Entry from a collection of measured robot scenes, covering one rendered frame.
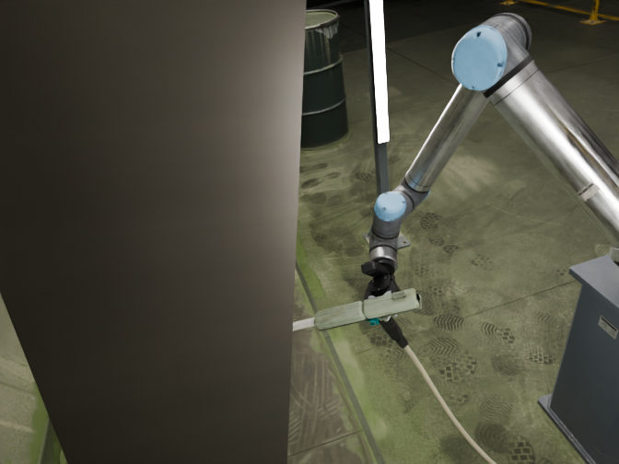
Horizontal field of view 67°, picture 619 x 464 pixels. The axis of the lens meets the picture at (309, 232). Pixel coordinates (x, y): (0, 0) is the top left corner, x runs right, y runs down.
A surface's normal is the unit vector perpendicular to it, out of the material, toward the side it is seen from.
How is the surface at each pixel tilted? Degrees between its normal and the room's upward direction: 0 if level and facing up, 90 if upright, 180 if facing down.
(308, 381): 0
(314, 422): 0
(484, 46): 85
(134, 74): 90
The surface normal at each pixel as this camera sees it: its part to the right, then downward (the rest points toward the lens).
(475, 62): -0.70, 0.43
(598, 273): -0.14, -0.80
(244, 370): 0.32, 0.52
